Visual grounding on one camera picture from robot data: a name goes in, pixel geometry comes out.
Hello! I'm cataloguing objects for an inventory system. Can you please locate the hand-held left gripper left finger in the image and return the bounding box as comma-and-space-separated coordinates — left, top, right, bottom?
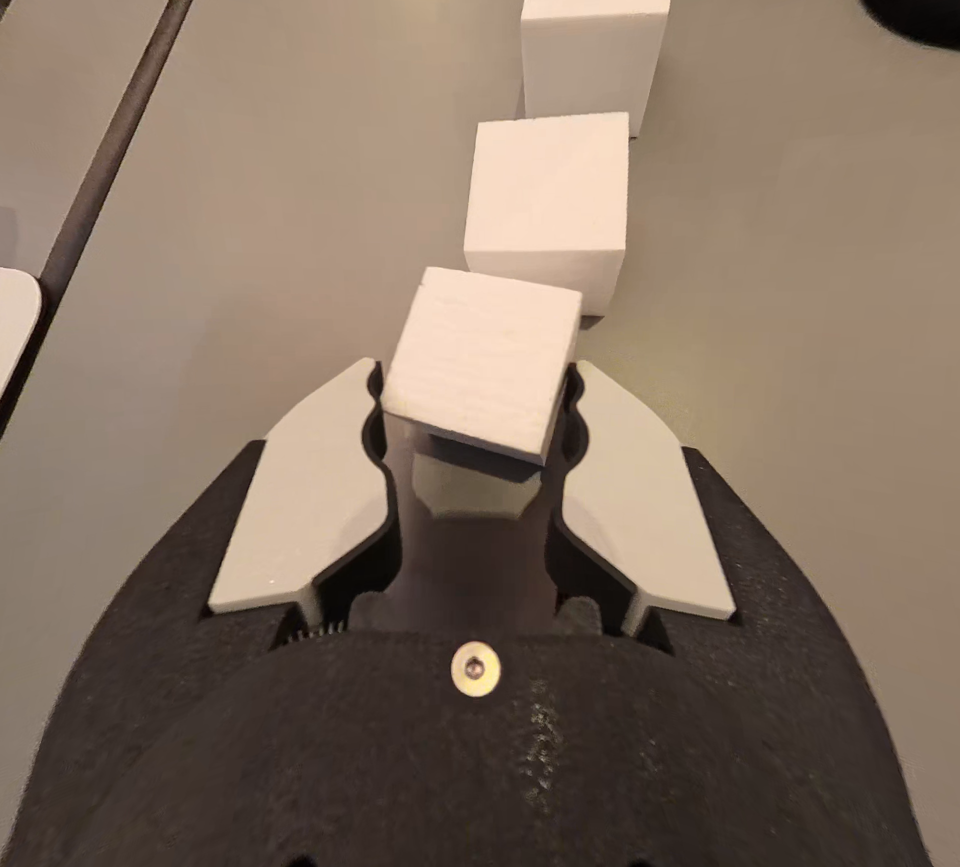
207, 357, 404, 630

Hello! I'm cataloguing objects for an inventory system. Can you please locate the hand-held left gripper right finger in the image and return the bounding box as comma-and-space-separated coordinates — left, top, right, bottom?
546, 359, 738, 639

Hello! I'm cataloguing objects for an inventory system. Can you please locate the white document stand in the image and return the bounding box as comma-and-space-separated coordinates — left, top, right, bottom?
0, 267, 42, 396

